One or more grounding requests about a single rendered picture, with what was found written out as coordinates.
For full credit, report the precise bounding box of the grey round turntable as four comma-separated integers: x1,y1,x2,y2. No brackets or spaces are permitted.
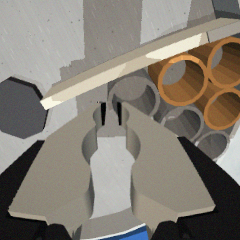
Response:
0,0,240,240

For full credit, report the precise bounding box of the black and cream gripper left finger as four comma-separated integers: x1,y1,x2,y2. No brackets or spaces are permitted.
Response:
0,101,106,240

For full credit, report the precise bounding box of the grey metal bushing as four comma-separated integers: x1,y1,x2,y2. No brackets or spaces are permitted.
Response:
152,96,204,142
192,122,230,161
107,68,160,120

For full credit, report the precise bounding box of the bronze bushing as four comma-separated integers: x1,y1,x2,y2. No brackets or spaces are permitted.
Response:
148,51,209,106
194,81,240,130
188,36,240,88

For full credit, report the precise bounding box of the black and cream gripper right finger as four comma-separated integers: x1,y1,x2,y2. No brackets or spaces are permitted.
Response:
117,101,240,240

